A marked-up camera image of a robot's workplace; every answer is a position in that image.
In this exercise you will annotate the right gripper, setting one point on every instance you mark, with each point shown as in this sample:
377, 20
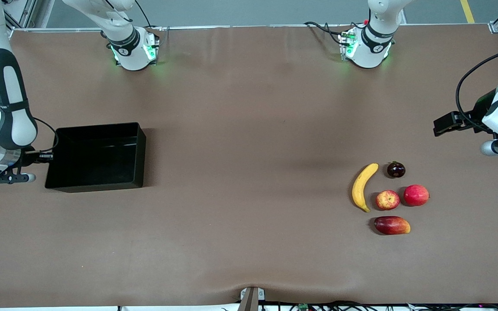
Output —
30, 157

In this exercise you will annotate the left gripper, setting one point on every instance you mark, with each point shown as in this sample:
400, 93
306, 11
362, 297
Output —
474, 115

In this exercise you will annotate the black plastic box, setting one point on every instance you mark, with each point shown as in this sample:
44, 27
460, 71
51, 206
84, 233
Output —
97, 160

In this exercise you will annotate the red yellow apple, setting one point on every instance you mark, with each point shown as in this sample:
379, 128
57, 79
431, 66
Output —
387, 200

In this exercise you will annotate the yellow banana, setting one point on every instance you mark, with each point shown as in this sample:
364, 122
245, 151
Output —
361, 185

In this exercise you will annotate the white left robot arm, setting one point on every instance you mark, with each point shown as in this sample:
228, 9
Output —
368, 47

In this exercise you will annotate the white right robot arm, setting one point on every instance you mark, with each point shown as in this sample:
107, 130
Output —
123, 47

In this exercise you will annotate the dark purple mangosteen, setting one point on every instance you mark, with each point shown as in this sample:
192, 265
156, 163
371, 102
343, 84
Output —
396, 170

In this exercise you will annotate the red yellow mango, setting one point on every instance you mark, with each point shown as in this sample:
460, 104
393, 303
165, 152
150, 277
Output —
391, 225

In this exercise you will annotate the brown table mat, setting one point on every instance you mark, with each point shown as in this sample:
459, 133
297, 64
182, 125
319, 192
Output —
231, 216

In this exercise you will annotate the small green circuit board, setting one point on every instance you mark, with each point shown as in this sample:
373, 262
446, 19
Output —
303, 307

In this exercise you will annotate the metal table edge bracket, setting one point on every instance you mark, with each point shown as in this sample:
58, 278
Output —
251, 300

